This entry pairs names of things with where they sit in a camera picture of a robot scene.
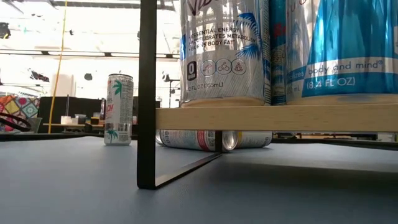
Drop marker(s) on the black round lamp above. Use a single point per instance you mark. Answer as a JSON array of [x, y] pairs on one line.
[[88, 76], [166, 77]]

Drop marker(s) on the white column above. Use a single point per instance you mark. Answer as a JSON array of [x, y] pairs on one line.
[[63, 84]]

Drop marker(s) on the wooden desk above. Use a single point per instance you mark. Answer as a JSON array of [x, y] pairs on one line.
[[71, 125]]

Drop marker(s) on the black ceiling device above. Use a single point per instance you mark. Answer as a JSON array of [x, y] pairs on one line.
[[4, 31]]

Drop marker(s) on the black cabinet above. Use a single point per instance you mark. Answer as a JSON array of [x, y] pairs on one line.
[[77, 107]]

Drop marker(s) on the wooden shelf black metal frame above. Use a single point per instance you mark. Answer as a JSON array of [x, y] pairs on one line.
[[264, 118]]

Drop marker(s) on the blue silver Red Bull can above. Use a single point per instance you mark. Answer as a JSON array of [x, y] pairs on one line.
[[342, 53], [277, 62]]

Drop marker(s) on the colourful patterned cloth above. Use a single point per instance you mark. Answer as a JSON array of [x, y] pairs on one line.
[[18, 105]]

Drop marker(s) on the white Celsius Arctic Vibe can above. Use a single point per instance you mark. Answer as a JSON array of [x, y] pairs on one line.
[[224, 53]]

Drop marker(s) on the white Celsius Peach Vibe can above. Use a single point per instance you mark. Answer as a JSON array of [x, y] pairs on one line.
[[119, 109], [157, 137], [186, 140]]

